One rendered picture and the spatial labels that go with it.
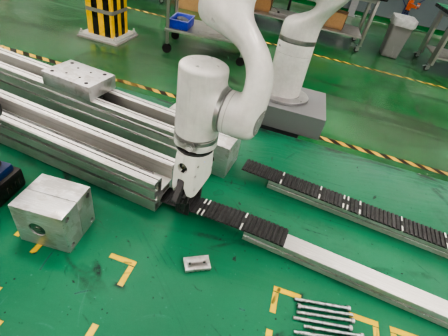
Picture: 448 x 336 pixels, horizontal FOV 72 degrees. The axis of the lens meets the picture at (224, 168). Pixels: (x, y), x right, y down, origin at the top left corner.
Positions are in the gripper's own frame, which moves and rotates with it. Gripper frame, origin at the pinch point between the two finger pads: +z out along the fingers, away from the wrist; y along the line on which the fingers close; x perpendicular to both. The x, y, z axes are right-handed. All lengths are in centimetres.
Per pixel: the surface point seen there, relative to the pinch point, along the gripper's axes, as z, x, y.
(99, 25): 66, 233, 242
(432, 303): 0, -52, 0
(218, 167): 0.0, -1.3, 13.8
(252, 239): 1.9, -16.4, -1.8
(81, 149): -5.7, 25.3, -4.1
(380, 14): 70, -69, 775
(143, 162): -3.2, 13.2, 2.0
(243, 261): 2.8, -16.5, -7.4
